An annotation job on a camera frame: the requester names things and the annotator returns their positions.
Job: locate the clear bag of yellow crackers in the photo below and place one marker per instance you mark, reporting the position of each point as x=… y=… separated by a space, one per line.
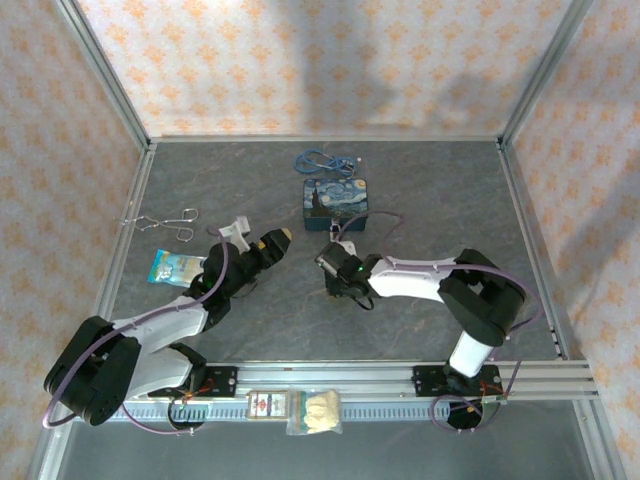
x=315 y=412

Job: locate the aluminium table edge rail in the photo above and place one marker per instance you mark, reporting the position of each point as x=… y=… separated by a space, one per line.
x=325 y=139
x=530 y=225
x=125 y=225

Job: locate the blue white snack packet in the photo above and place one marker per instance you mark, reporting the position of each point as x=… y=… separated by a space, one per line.
x=172 y=267

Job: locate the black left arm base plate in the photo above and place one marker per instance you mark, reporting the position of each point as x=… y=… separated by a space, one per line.
x=220 y=380

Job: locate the playing card box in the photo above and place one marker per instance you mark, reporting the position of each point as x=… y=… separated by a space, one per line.
x=267 y=405

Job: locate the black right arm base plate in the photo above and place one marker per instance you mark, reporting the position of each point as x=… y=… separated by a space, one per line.
x=430 y=380

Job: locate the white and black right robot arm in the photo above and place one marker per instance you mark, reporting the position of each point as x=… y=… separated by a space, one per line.
x=415 y=280

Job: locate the starry night painted tin box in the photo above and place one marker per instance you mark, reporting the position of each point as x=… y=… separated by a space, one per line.
x=335 y=200

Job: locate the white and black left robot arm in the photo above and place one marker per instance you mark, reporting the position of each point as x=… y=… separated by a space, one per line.
x=165 y=322

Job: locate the metal scissor tongs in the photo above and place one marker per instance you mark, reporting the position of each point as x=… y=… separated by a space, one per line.
x=160 y=222

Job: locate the aluminium frame post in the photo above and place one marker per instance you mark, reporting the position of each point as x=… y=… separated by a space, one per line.
x=600 y=440
x=100 y=70
x=45 y=450
x=545 y=70

